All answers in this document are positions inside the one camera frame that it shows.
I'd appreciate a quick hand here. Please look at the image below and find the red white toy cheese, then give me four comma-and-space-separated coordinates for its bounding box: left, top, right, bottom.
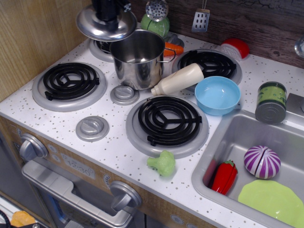
220, 38, 250, 61

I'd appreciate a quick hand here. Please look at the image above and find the front right stove burner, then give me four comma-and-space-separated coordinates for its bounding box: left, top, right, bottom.
125, 95, 209, 159

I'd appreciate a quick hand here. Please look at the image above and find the orange yellow object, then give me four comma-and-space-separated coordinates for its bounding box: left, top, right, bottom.
10, 211, 36, 228

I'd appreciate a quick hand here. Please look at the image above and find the silver oven door handle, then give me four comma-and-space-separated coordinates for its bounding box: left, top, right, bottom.
22, 161, 133, 228

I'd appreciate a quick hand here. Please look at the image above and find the steel sink basin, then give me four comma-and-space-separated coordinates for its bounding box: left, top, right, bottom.
192, 94, 304, 228

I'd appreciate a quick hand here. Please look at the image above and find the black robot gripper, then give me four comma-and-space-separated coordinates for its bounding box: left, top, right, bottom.
92, 0, 131, 21

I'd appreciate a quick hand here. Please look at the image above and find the stainless steel pot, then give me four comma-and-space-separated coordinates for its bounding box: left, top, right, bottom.
109, 29, 176, 90

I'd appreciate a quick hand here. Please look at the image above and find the back right stove burner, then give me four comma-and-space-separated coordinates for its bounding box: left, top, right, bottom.
171, 49, 242, 84

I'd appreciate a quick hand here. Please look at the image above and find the silver oven knob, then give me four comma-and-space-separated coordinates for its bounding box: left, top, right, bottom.
19, 133, 48, 161
110, 180, 142, 212

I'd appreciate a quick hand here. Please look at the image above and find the orange toy carrot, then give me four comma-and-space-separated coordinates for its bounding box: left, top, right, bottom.
163, 42, 184, 57

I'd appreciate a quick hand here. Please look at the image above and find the cream plastic bottle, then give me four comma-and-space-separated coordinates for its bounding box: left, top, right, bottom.
151, 63, 204, 95

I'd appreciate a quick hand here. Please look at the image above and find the light green plate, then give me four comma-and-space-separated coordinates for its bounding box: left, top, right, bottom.
238, 180, 304, 228

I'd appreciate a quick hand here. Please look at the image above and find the purple striped toy onion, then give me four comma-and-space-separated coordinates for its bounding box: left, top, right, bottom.
243, 145, 281, 180

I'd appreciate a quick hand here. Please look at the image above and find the shiny steel pot lid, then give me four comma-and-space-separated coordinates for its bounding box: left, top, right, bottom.
76, 5, 137, 42

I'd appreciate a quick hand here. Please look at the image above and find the stove burner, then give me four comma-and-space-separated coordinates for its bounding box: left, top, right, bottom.
171, 49, 242, 84
89, 39, 114, 63
32, 62, 107, 112
125, 95, 209, 159

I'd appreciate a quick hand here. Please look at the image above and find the back left stove burner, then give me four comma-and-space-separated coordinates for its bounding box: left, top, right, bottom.
89, 39, 114, 63

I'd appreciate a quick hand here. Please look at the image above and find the light blue bowl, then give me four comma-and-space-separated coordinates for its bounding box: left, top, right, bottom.
195, 76, 241, 116

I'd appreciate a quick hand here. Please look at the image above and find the back grey stovetop knob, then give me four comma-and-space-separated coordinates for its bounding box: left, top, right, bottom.
164, 33, 185, 47

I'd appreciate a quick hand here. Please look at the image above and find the upper grey stovetop knob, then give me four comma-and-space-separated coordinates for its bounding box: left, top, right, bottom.
110, 85, 140, 105

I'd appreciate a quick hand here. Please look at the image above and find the grey stovetop knob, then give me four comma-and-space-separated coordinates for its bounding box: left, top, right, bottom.
110, 85, 140, 105
76, 116, 110, 142
164, 33, 185, 47

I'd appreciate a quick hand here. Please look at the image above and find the chrome faucet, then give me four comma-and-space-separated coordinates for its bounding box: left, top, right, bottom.
294, 36, 304, 58

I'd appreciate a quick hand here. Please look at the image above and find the hanging metal skimmer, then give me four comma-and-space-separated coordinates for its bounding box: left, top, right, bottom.
145, 0, 169, 22

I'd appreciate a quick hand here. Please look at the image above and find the green toy cabbage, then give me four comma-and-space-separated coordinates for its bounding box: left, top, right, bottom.
141, 14, 170, 38

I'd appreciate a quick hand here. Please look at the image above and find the green labelled tin can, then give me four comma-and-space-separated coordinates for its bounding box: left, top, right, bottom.
255, 82, 286, 124

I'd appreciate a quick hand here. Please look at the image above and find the hanging metal spatula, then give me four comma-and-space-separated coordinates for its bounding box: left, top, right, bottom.
191, 0, 210, 33

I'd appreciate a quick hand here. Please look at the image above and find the left silver oven knob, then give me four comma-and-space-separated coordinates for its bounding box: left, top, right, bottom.
19, 133, 48, 161

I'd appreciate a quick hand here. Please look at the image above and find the red toy pepper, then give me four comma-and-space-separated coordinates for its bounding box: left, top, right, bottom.
211, 160, 238, 195

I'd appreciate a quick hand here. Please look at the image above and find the green toy broccoli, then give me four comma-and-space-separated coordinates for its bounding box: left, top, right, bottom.
147, 151, 176, 177

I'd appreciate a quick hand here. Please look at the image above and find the right silver oven knob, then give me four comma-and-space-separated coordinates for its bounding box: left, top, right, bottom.
110, 180, 142, 212

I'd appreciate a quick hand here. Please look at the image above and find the lower grey stovetop knob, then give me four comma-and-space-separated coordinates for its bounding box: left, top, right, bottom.
76, 116, 110, 142

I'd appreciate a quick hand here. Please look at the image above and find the front left stove burner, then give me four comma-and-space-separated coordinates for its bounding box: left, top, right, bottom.
32, 62, 107, 112

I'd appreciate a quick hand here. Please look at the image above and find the black cable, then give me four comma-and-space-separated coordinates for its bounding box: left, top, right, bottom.
0, 209, 11, 228

